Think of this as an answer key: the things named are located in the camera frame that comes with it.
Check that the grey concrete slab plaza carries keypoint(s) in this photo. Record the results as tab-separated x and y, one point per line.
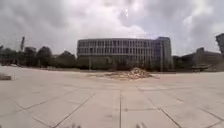
113	96

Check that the pile of rubble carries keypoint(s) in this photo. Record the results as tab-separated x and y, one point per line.
135	73

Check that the low concrete block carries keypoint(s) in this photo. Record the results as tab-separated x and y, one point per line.
5	77

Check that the row of trees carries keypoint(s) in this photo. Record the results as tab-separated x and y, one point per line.
43	58

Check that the robot's own part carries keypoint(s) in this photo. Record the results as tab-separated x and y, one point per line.
141	125

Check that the low dark building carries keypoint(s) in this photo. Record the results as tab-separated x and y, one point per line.
200	60

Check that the long curved grey building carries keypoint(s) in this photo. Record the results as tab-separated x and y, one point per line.
123	49

